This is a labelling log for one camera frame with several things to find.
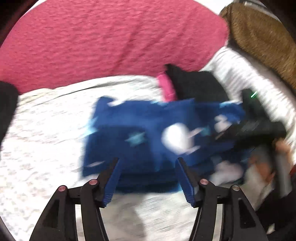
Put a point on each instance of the leopard print cushion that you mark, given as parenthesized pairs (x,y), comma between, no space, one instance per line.
(262,37)

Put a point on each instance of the black folded garment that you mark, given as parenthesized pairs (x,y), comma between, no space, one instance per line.
(199,85)

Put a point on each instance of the person right hand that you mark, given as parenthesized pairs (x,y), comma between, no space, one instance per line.
(261,160)

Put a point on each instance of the pink folded garment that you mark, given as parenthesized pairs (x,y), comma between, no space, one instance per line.
(167,88)

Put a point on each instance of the black jacket sleeve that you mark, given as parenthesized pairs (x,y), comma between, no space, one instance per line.
(277,211)

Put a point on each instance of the black cushion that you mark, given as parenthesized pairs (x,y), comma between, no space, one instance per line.
(8,103)

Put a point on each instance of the grey patterned seat cover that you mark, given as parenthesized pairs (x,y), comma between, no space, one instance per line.
(43,149)

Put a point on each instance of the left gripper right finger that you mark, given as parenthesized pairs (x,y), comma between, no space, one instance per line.
(220,209)

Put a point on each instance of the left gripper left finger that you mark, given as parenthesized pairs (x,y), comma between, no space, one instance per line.
(58,221)

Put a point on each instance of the navy fleece star pants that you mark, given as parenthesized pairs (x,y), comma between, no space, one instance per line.
(148,136)

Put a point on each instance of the red patterned sofa backrest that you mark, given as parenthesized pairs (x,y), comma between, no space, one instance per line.
(59,43)

